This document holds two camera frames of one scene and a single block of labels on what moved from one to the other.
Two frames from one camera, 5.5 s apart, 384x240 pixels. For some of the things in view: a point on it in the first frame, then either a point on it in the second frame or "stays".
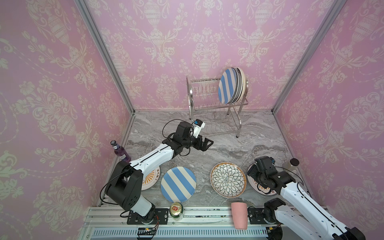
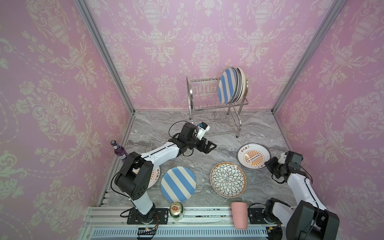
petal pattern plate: (228, 180) stays
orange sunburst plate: (257, 187) to (253, 156)
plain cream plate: (244, 81) stays
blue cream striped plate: (228, 86) stays
